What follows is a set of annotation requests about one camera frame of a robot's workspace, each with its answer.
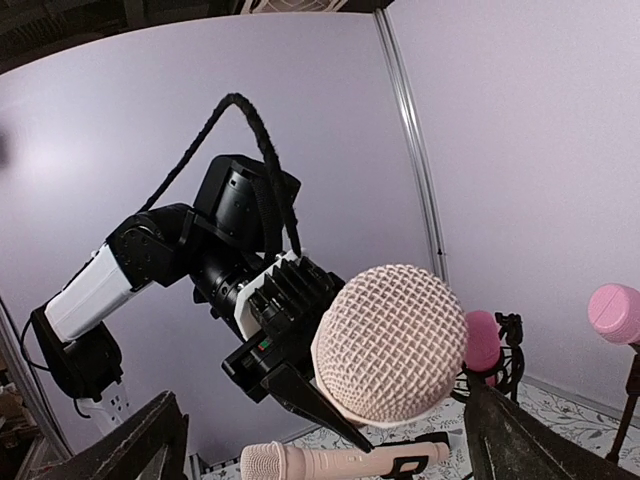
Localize black round stand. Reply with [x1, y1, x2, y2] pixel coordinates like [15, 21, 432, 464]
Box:
[374, 441, 435, 479]

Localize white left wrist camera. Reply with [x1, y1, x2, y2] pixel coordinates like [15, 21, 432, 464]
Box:
[233, 250, 301, 341]

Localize black tripod shock mount stand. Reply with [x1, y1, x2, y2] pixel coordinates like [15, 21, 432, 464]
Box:
[451, 310, 525, 404]

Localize pink microphone on straight stand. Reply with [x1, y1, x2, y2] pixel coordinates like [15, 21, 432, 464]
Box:
[587, 284, 639, 345]

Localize pink microphone in shock mount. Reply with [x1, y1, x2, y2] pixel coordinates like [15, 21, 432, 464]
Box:
[464, 310, 503, 386]

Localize beige microphone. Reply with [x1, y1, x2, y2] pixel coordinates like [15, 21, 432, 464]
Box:
[311, 265, 468, 428]
[240, 432, 450, 480]

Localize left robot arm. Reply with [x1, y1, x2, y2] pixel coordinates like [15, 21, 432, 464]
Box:
[29, 155, 372, 452]

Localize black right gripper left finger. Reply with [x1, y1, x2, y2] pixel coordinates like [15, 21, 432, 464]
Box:
[71, 391, 189, 479]

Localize aluminium left corner post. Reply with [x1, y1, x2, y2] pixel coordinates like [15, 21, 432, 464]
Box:
[373, 9, 449, 282]

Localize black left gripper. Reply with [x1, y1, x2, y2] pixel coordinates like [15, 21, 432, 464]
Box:
[222, 259, 374, 453]

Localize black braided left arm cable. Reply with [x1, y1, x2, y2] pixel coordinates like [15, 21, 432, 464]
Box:
[142, 92, 304, 261]

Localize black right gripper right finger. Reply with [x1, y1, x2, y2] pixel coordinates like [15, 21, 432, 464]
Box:
[464, 383, 638, 480]

